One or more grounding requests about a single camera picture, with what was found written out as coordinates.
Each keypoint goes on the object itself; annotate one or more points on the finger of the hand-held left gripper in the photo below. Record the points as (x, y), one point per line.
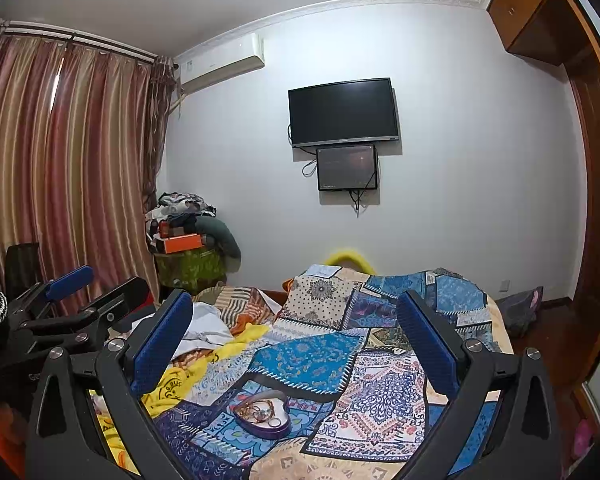
(70, 281)
(115, 301)

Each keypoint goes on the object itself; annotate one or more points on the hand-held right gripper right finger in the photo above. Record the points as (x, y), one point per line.
(430, 342)

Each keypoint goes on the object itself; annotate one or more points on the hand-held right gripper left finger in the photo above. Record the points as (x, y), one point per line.
(155, 342)

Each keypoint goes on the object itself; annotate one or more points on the purple heart-shaped jewelry box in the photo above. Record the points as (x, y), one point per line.
(280, 430)

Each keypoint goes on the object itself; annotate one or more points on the pile of clothes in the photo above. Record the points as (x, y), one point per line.
(180, 210)
(180, 376)

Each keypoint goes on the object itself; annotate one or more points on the black chair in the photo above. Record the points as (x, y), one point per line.
(22, 266)

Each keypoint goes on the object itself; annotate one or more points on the white cloth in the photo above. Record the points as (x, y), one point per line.
(205, 328)

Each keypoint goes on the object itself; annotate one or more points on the green printed bag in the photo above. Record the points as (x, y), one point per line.
(190, 272)

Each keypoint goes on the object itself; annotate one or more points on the orange box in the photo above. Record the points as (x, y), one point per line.
(182, 244)

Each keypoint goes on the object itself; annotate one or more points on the purple bag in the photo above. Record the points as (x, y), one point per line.
(522, 306)

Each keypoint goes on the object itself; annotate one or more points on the blue patchwork printed blanket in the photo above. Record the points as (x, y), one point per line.
(330, 360)

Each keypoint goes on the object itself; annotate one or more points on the orange striped cloth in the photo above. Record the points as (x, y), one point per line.
(250, 306)

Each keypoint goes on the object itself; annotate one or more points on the striped red brown curtain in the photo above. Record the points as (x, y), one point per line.
(80, 160)

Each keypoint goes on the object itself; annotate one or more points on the grey green pillow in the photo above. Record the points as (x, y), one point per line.
(222, 240)

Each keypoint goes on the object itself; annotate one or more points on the beige patterned bedsheet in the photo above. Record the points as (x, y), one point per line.
(330, 466)

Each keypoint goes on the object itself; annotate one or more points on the curtain rod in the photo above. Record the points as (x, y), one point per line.
(80, 37)

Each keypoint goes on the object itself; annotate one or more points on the white air conditioner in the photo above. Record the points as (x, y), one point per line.
(220, 62)

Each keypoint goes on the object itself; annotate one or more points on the wooden overhead cabinet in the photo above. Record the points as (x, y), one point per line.
(530, 5)

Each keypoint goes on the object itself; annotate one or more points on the white wall outlet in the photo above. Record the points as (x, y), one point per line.
(503, 285)

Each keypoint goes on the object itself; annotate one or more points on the small black wall monitor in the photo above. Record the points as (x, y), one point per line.
(347, 167)

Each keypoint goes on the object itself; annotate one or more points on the black wall television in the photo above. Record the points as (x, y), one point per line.
(342, 112)

